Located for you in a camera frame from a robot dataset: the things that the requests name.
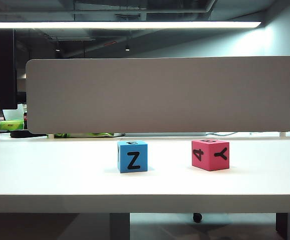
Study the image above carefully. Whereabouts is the red letter block Y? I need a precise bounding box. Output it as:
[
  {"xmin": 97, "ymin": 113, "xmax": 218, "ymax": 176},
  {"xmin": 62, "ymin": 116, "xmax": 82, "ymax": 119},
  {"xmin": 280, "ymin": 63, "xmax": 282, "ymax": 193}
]
[{"xmin": 191, "ymin": 139, "xmax": 230, "ymax": 172}]

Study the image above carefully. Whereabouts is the blue letter block Z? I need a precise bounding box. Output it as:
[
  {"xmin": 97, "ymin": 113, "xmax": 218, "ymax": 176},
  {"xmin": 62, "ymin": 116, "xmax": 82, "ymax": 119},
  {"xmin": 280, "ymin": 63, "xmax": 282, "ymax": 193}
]
[{"xmin": 117, "ymin": 140, "xmax": 148, "ymax": 174}]

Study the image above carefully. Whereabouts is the grey-brown desk divider panel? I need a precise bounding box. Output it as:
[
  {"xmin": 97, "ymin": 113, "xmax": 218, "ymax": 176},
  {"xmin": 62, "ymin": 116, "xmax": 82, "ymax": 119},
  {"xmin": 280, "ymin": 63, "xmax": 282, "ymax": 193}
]
[{"xmin": 26, "ymin": 55, "xmax": 290, "ymax": 135}]

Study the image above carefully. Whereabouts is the long white ceiling light strip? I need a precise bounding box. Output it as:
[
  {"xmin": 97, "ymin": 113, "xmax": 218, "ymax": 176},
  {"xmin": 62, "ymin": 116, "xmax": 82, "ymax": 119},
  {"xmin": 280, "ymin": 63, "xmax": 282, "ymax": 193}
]
[{"xmin": 0, "ymin": 21, "xmax": 262, "ymax": 30}]

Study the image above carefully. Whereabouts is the grey table leg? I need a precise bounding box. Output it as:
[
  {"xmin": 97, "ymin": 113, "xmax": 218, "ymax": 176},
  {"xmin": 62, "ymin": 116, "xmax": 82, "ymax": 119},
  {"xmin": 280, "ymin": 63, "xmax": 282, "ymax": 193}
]
[
  {"xmin": 109, "ymin": 212, "xmax": 131, "ymax": 240},
  {"xmin": 275, "ymin": 212, "xmax": 288, "ymax": 240}
]

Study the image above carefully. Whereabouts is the black flat pouch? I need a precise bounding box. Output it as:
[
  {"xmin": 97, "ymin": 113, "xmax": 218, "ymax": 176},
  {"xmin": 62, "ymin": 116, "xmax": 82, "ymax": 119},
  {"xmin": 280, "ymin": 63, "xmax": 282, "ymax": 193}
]
[{"xmin": 10, "ymin": 129, "xmax": 36, "ymax": 139}]

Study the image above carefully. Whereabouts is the green tissue box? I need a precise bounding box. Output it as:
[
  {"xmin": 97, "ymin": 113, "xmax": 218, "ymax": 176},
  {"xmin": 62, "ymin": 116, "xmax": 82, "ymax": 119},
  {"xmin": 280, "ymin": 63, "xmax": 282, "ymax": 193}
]
[{"xmin": 0, "ymin": 120, "xmax": 25, "ymax": 132}]

